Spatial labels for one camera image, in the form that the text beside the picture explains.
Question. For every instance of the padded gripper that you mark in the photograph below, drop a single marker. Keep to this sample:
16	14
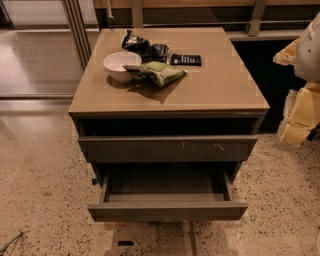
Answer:
309	55

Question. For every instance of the grey drawer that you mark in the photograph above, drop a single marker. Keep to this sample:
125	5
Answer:
174	195
148	149

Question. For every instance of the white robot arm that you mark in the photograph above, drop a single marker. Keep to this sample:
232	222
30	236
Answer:
304	53

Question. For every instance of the grey drawer cabinet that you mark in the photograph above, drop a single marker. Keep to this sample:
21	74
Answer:
217	98

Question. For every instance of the grey top drawer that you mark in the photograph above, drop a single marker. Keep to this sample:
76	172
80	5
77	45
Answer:
148	149

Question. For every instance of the metal railing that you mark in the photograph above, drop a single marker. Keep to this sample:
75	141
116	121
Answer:
251	17

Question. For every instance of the small black snack packet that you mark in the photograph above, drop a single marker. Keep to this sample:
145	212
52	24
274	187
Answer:
188	60

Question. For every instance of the green snack bag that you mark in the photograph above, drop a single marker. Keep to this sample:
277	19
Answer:
160	73

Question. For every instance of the black crumpled snack bag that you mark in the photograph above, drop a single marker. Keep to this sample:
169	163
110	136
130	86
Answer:
144	48

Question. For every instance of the white bowl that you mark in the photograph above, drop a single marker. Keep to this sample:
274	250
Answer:
115	65

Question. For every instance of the blue tape piece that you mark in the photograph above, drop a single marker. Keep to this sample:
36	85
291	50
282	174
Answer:
95	181

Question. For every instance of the grey rod on floor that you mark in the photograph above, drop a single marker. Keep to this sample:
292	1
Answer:
5	246

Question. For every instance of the metal sliding door frame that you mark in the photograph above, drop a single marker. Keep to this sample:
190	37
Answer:
81	18

